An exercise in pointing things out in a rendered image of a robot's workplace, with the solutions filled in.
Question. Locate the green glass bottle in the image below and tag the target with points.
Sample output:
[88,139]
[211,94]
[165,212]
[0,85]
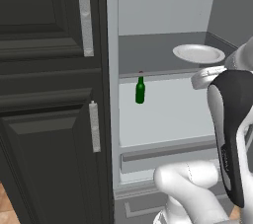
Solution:
[140,92]

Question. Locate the white round plate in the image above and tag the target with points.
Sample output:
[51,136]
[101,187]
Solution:
[198,53]

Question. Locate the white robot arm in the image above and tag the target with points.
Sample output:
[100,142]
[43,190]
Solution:
[230,129]

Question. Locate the grey open fridge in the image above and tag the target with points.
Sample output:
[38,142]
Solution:
[164,11]

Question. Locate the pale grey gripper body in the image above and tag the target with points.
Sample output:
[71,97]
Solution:
[205,77]

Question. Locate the grey fridge freezer drawer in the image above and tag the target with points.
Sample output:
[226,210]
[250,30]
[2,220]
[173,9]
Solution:
[141,206]

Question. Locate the tall dark cupboard door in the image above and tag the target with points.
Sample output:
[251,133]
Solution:
[39,14]

